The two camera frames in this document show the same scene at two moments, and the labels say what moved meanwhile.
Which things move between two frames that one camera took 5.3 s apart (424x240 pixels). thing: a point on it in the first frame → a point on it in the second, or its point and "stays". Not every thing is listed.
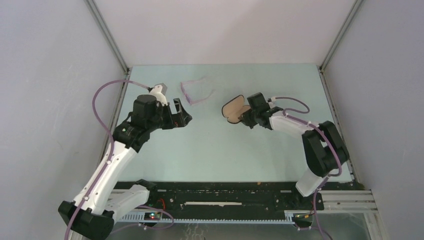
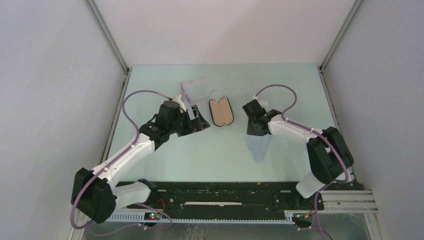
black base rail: [235, 197] stays
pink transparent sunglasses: [196, 90] stays
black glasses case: [234, 108] → [221, 112]
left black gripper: [180, 119] → [194, 125]
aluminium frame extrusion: [355, 201] stays
